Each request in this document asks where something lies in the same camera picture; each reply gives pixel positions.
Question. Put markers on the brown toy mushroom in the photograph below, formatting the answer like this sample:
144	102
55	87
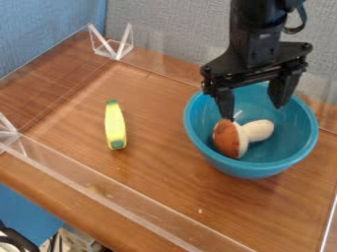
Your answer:
232	137

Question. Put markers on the blue plastic bowl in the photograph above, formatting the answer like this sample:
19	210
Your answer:
280	135

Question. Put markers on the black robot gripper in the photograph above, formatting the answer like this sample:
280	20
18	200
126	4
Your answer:
257	56

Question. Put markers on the yellow toy corn cob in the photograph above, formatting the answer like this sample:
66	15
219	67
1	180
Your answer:
116	126

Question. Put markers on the clear acrylic table barrier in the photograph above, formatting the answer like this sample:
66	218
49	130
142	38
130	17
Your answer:
152	197

